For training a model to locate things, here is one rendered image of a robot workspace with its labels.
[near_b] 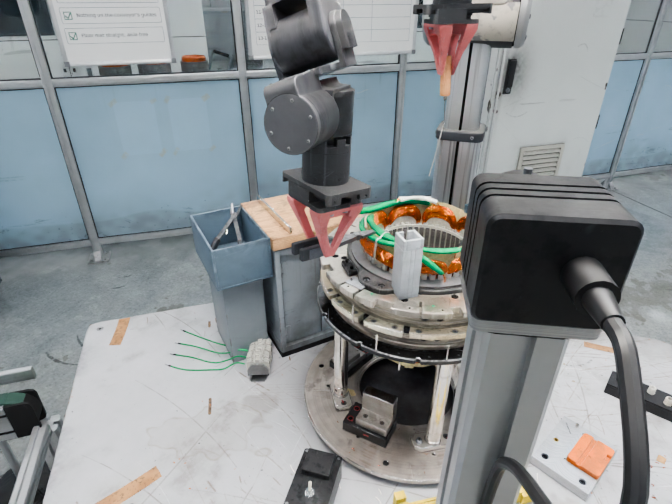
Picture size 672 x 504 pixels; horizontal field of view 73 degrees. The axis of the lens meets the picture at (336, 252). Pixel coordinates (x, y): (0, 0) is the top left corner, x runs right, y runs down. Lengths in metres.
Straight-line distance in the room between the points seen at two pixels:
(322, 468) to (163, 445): 0.29
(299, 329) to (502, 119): 2.21
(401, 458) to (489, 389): 0.63
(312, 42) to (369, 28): 2.47
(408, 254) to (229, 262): 0.37
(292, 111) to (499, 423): 0.33
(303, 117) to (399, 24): 2.62
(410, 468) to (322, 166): 0.50
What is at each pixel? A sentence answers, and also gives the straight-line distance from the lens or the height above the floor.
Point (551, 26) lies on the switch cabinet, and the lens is 3.00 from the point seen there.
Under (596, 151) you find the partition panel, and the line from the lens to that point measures 4.32.
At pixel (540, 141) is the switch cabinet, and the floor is 0.66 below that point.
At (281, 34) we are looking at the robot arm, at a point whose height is 1.42.
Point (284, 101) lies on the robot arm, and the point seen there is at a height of 1.37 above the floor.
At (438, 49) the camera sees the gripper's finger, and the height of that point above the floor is 1.38.
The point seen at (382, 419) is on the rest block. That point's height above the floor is 0.84.
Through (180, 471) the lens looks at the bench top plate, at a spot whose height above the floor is 0.78.
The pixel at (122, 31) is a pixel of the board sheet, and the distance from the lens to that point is 2.78.
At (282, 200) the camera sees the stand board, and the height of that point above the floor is 1.06.
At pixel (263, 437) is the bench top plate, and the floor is 0.78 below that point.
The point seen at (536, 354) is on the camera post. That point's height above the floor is 1.34.
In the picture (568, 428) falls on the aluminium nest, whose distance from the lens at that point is 0.93.
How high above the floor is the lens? 1.45
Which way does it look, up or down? 30 degrees down
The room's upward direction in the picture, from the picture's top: straight up
